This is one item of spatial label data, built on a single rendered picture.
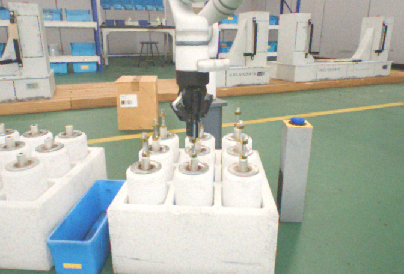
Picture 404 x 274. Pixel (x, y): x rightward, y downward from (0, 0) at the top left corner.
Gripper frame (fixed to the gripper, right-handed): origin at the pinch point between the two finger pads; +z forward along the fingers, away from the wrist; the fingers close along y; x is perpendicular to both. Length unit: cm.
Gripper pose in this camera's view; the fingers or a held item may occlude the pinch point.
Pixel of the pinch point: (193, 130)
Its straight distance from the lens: 68.8
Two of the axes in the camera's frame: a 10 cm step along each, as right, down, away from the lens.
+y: -6.4, 2.2, -7.4
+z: 0.1, 9.6, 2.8
